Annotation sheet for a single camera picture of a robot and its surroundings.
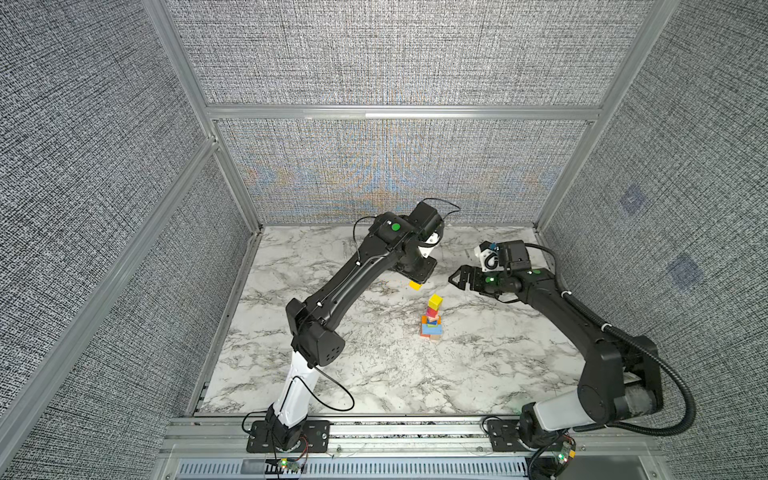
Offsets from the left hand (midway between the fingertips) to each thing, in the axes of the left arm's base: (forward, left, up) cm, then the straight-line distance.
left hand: (422, 275), depth 77 cm
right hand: (+4, -13, -9) cm, 16 cm away
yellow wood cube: (-3, -4, -8) cm, 10 cm away
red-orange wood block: (-7, -2, -22) cm, 23 cm away
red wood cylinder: (-4, -3, -13) cm, 14 cm away
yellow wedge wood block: (-7, +3, +5) cm, 9 cm away
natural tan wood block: (-7, -5, -22) cm, 23 cm away
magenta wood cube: (-4, -4, -16) cm, 17 cm away
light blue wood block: (-6, -3, -21) cm, 22 cm away
